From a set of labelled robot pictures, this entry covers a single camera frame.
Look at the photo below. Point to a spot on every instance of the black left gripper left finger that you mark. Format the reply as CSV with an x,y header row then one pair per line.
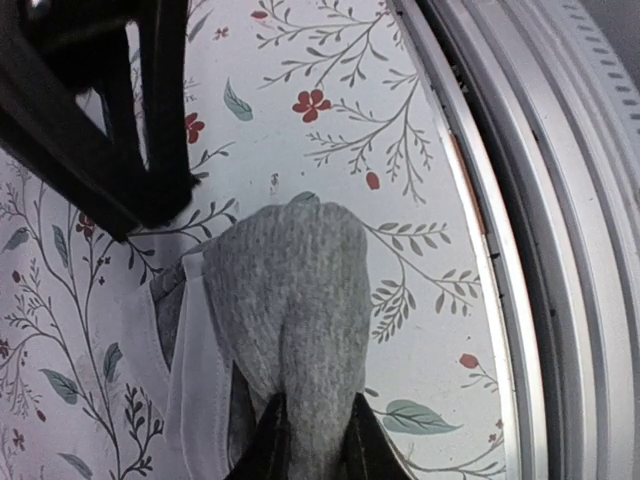
x,y
268,455

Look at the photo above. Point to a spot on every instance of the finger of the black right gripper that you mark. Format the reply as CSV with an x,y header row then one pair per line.
x,y
92,102

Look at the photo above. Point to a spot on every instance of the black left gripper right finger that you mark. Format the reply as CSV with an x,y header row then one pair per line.
x,y
367,454

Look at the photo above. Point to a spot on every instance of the grey boxer underwear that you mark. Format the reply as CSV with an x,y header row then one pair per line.
x,y
277,304

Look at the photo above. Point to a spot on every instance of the floral tablecloth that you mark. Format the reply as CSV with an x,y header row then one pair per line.
x,y
284,99

